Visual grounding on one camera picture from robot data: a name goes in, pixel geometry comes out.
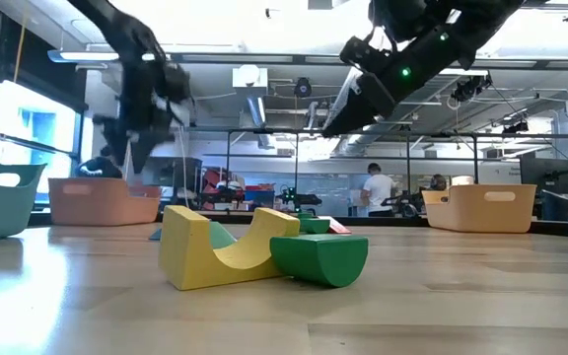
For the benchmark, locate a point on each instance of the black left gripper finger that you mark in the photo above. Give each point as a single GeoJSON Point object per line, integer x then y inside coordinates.
{"type": "Point", "coordinates": [115, 138]}
{"type": "Point", "coordinates": [148, 145]}

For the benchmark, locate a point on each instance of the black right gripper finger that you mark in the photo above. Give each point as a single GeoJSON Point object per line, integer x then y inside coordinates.
{"type": "Point", "coordinates": [376, 96]}
{"type": "Point", "coordinates": [353, 123]}

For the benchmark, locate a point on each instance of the blue long wedge block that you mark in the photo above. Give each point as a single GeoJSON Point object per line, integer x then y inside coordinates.
{"type": "Point", "coordinates": [156, 235]}

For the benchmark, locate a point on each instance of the red wedge block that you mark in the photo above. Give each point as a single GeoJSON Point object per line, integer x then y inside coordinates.
{"type": "Point", "coordinates": [338, 229]}

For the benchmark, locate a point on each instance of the yellow arch block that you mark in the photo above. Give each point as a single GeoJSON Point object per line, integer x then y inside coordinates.
{"type": "Point", "coordinates": [185, 256]}

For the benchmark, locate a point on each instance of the green half-cylinder block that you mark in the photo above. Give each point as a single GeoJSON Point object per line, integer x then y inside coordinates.
{"type": "Point", "coordinates": [323, 261]}

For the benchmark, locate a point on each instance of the yellow plastic bin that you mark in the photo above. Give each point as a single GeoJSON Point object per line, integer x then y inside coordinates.
{"type": "Point", "coordinates": [476, 214]}

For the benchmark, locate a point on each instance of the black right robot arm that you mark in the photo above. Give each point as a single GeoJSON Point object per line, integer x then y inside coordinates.
{"type": "Point", "coordinates": [486, 20]}

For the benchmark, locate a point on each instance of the black background robot arm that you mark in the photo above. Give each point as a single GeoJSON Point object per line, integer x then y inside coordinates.
{"type": "Point", "coordinates": [402, 204]}
{"type": "Point", "coordinates": [304, 199]}

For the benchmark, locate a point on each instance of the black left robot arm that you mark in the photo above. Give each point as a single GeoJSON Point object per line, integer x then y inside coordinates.
{"type": "Point", "coordinates": [121, 29]}

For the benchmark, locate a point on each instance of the black round object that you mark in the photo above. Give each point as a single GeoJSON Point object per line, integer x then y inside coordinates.
{"type": "Point", "coordinates": [99, 167]}

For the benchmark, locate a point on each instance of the black ceiling spotlight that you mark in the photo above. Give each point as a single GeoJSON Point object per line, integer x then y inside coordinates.
{"type": "Point", "coordinates": [516, 127]}
{"type": "Point", "coordinates": [469, 88]}

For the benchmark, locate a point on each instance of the person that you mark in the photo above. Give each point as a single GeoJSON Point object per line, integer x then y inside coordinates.
{"type": "Point", "coordinates": [378, 190]}
{"type": "Point", "coordinates": [438, 182]}

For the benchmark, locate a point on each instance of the orange plastic bin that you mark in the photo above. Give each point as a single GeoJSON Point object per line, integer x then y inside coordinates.
{"type": "Point", "coordinates": [96, 207]}

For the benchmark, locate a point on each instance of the red black equipment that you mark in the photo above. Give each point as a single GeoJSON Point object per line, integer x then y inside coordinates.
{"type": "Point", "coordinates": [215, 180]}

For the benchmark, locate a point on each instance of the ceiling light fixture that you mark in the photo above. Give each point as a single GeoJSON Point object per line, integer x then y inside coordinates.
{"type": "Point", "coordinates": [87, 55]}

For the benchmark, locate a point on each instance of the white ceiling box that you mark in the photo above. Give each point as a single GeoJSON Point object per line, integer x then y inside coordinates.
{"type": "Point", "coordinates": [249, 76]}

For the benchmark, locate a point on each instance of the green arch block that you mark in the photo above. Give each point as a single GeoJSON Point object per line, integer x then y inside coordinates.
{"type": "Point", "coordinates": [305, 216]}

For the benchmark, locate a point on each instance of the green cube block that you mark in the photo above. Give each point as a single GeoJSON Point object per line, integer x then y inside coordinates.
{"type": "Point", "coordinates": [314, 227]}

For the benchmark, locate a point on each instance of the green rectangular block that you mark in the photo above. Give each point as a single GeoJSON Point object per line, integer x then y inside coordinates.
{"type": "Point", "coordinates": [219, 236]}

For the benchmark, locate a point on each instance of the blue box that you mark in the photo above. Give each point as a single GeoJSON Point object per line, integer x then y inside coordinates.
{"type": "Point", "coordinates": [259, 197]}

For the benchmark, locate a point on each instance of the black computer monitor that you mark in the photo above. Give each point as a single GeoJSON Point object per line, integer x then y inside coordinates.
{"type": "Point", "coordinates": [545, 175]}

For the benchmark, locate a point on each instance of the black background frame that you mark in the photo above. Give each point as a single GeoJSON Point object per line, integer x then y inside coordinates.
{"type": "Point", "coordinates": [313, 133]}

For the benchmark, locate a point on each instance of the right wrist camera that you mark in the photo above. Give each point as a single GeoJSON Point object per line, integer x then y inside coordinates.
{"type": "Point", "coordinates": [363, 54]}

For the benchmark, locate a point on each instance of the black ceiling camera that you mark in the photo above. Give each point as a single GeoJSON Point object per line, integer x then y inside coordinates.
{"type": "Point", "coordinates": [303, 88]}

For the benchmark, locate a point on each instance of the black table frame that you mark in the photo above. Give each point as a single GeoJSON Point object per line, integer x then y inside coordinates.
{"type": "Point", "coordinates": [387, 221]}

